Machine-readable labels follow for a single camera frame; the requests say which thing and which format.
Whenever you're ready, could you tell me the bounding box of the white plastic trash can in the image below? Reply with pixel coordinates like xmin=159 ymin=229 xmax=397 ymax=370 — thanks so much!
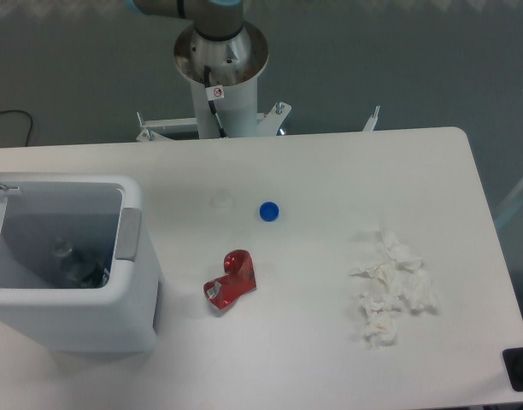
xmin=0 ymin=173 xmax=162 ymax=353

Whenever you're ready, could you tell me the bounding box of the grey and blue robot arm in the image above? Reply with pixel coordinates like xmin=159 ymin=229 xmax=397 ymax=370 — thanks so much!
xmin=126 ymin=0 xmax=244 ymax=41

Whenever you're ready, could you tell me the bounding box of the blue bottle cap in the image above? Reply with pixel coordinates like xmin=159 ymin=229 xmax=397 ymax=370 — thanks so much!
xmin=259 ymin=202 xmax=279 ymax=222

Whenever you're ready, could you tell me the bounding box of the crushed red can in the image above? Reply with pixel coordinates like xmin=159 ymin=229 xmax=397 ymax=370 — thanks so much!
xmin=203 ymin=249 xmax=257 ymax=317

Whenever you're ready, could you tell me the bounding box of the crumpled white tissue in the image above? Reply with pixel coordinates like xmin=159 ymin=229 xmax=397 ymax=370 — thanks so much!
xmin=349 ymin=227 xmax=438 ymax=349

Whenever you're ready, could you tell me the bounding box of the plastic bottle in bin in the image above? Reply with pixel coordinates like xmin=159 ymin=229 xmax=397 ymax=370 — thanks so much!
xmin=50 ymin=237 xmax=109 ymax=289

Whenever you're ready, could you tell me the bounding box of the black device at edge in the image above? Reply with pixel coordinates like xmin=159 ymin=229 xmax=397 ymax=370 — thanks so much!
xmin=502 ymin=348 xmax=523 ymax=392

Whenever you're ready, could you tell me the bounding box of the white pedestal base frame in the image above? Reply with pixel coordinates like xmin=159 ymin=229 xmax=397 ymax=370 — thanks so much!
xmin=135 ymin=101 xmax=382 ymax=143

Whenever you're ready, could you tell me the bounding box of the black cable on pedestal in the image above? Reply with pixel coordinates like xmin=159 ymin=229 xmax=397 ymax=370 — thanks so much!
xmin=203 ymin=64 xmax=228 ymax=139

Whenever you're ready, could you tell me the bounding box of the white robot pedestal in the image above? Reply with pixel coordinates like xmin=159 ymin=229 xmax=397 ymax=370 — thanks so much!
xmin=174 ymin=22 xmax=268 ymax=138

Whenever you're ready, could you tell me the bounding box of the black floor cable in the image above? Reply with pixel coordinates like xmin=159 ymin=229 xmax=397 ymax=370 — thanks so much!
xmin=0 ymin=109 xmax=34 ymax=149

